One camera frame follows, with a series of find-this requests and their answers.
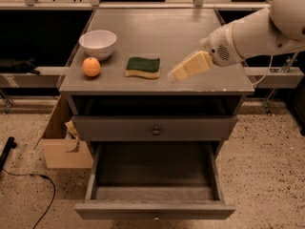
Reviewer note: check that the black bar on floor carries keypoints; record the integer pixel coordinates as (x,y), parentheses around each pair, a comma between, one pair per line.
(10,144)

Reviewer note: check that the black object on shelf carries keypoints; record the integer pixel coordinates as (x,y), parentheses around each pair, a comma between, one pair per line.
(17,66)

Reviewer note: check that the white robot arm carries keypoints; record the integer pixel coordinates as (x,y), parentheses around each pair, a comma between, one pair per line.
(278,29)

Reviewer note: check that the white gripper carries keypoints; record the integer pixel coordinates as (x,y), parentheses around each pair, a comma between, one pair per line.
(219,47)

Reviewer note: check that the grey drawer cabinet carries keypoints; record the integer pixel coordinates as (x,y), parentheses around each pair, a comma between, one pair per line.
(167,34)

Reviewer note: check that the cardboard box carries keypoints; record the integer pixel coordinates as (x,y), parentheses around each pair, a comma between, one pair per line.
(61,149)

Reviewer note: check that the green and yellow sponge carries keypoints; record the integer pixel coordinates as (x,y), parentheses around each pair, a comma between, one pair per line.
(143,67)

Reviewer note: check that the grey open lower drawer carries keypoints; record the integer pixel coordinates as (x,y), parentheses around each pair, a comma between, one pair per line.
(154,180)

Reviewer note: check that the white ceramic bowl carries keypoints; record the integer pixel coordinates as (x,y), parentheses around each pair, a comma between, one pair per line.
(98,44)

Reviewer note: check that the orange fruit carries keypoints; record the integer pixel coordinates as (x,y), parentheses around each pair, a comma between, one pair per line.
(91,67)

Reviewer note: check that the grey upper closed drawer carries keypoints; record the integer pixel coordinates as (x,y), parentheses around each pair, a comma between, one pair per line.
(154,128)

